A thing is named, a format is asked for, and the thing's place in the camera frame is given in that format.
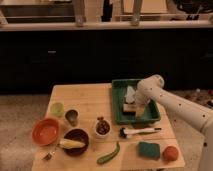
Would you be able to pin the dark brown bowl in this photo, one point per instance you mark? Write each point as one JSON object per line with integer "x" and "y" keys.
{"x": 78, "y": 135}

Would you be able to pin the teal sponge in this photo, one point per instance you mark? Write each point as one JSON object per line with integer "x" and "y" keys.
{"x": 149, "y": 150}

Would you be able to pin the orange fruit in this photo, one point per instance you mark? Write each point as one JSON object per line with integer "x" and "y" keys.
{"x": 170, "y": 153}

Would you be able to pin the green plastic tray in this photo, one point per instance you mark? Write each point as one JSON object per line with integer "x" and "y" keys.
{"x": 119, "y": 89}

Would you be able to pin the orange bowl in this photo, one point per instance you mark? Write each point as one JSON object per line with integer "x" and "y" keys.
{"x": 45, "y": 131}

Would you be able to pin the green chili pepper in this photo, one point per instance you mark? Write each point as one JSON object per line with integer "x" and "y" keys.
{"x": 108, "y": 157}

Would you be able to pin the metal fork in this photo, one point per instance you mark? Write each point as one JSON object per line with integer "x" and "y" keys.
{"x": 50, "y": 154}

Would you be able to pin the black and white brush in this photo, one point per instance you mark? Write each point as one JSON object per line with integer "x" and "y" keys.
{"x": 127, "y": 133}

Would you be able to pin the tan wooden gripper block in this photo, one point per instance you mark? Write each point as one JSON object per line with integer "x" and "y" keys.
{"x": 140, "y": 111}

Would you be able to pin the white cup with nuts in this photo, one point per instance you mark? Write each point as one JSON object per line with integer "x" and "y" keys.
{"x": 102, "y": 127}

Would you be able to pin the light green cup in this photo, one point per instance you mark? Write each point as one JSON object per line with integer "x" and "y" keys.
{"x": 57, "y": 109}

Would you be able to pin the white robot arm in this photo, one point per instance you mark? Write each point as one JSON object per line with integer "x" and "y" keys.
{"x": 197, "y": 116}

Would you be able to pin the yellow corn cob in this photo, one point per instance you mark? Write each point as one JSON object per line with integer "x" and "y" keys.
{"x": 69, "y": 144}

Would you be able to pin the metal cup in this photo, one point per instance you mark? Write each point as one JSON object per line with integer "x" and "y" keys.
{"x": 72, "y": 117}

